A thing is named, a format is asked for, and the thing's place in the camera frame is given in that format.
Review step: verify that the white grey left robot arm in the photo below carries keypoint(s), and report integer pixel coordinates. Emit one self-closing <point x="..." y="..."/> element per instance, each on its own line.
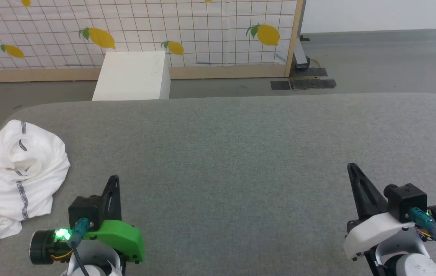
<point x="41" y="245"/>

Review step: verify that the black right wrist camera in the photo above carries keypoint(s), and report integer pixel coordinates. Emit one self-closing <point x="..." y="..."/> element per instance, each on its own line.
<point x="407" y="201"/>

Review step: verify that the white garment with black stitching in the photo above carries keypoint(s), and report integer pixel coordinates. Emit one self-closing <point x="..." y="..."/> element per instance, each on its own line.
<point x="15" y="180"/>

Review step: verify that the black floor tape under foot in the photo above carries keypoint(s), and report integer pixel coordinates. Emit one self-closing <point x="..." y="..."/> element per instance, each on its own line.
<point x="312" y="72"/>

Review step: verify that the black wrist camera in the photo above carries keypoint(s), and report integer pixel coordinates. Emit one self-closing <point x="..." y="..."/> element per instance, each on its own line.
<point x="407" y="201"/>
<point x="86" y="211"/>

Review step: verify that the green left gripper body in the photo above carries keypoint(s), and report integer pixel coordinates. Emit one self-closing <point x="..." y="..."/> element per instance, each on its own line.
<point x="126" y="237"/>

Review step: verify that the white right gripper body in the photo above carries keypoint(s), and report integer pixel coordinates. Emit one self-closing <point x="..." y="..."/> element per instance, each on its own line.
<point x="371" y="234"/>

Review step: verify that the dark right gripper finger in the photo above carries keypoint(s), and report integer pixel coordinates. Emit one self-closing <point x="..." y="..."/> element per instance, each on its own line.
<point x="367" y="195"/>

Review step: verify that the long black floor tape patch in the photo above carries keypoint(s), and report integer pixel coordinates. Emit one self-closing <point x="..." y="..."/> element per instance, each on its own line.
<point x="313" y="83"/>

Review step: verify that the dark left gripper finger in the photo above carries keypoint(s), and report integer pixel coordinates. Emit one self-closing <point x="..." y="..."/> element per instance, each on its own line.
<point x="112" y="199"/>

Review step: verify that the metal partition foot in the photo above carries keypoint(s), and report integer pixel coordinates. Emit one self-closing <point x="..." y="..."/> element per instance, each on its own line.
<point x="300" y="55"/>

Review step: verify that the white box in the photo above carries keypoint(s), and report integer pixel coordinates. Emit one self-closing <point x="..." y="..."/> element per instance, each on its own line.
<point x="133" y="76"/>

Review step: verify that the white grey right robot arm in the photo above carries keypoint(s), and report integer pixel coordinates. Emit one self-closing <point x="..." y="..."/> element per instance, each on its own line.
<point x="413" y="264"/>

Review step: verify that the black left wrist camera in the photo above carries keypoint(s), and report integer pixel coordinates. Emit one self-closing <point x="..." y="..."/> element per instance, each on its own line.
<point x="86" y="211"/>

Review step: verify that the small black floor tape patch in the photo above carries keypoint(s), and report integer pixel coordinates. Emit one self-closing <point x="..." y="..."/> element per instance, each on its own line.
<point x="280" y="85"/>

